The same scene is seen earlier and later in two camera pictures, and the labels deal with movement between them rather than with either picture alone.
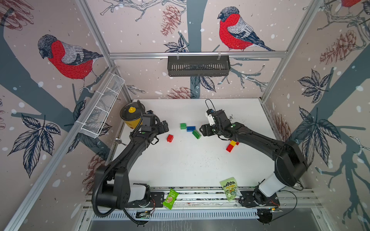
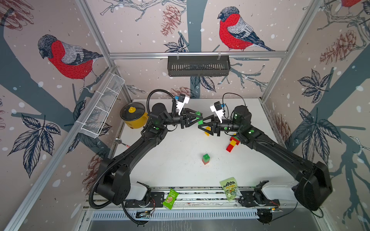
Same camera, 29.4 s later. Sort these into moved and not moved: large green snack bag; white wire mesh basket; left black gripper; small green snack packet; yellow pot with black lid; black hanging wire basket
Moved: left black gripper
Not moved: white wire mesh basket; large green snack bag; black hanging wire basket; small green snack packet; yellow pot with black lid
